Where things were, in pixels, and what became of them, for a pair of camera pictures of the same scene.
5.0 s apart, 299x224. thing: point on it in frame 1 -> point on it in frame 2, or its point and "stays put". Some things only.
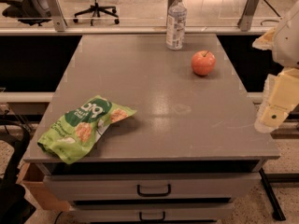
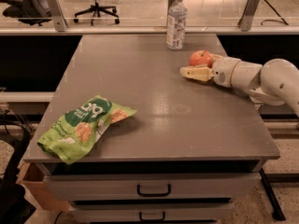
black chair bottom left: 13,206 stays put
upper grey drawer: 150,186 stays put
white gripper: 287,44 -> 224,69
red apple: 203,63 stays put
